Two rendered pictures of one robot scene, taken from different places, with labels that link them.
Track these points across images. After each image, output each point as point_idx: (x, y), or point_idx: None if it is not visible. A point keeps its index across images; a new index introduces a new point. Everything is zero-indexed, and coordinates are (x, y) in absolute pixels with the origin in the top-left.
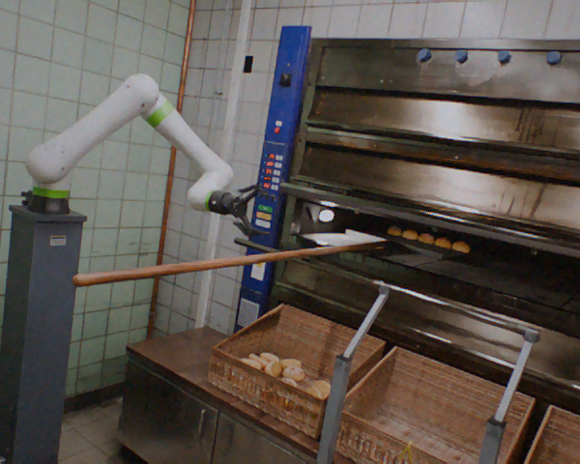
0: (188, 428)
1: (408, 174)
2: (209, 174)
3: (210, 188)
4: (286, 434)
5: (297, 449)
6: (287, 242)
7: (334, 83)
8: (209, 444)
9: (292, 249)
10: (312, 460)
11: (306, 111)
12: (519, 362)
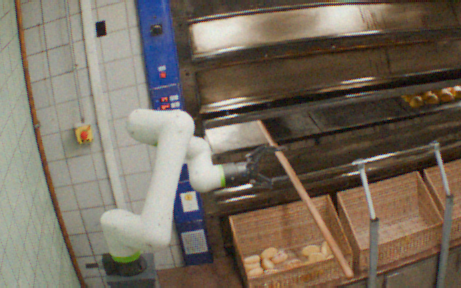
0: None
1: (302, 68)
2: (200, 156)
3: (213, 167)
4: (338, 284)
5: (348, 285)
6: None
7: (207, 17)
8: None
9: None
10: (359, 283)
11: (185, 47)
12: (440, 162)
